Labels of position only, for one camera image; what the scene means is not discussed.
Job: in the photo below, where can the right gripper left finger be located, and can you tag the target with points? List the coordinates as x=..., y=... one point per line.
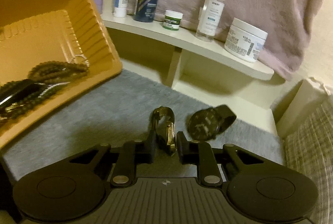
x=132, y=154

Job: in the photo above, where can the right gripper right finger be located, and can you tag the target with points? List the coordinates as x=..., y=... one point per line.
x=201, y=155

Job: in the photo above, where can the black square watch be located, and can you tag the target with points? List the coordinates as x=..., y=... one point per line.
x=208, y=123

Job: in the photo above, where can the black cylindrical case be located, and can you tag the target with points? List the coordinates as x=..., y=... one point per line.
x=18, y=91

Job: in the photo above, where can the small gold chain jewelry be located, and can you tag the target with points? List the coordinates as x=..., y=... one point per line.
x=8, y=113

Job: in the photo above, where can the orange plastic tray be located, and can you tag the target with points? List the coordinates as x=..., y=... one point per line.
x=37, y=31

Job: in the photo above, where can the grey fluffy mat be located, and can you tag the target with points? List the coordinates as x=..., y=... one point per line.
x=119, y=110

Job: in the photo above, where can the cream corner shelf unit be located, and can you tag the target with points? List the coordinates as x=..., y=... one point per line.
x=199, y=69

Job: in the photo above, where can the grey plaid pillow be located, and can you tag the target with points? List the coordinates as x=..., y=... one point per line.
x=309, y=151

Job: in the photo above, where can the large white cream jar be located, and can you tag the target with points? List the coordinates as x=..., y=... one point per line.
x=245, y=41

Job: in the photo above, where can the small green white jar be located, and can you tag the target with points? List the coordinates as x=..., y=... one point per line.
x=172, y=20

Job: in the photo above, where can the clear spray bottle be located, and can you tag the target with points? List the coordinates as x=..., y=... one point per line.
x=209, y=19

